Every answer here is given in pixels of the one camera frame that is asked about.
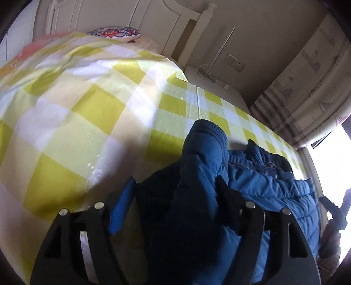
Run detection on blue puffer down jacket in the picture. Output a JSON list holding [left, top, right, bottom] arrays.
[[136, 120, 321, 284]]

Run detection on person's right hand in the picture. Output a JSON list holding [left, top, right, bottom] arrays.
[[317, 252, 340, 284]]

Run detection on yellow white checkered duvet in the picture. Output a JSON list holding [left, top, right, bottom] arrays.
[[1, 33, 187, 283]]

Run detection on yellow white checkered bed sheet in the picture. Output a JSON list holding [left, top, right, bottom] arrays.
[[145, 74, 307, 179]]

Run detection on white bedside table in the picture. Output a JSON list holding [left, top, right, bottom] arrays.
[[185, 65, 250, 113]]

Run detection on striped patterned curtain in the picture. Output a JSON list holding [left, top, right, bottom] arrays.
[[250, 15, 350, 149]]

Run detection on white floor lamp pole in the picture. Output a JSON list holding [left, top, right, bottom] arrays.
[[196, 26, 236, 83]]

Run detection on colourful patterned pillow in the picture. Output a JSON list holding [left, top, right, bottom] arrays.
[[87, 26, 141, 43]]

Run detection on white wooden bed headboard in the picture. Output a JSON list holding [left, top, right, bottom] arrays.
[[45, 0, 217, 66]]

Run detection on wall power socket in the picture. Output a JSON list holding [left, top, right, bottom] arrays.
[[224, 53, 246, 72]]

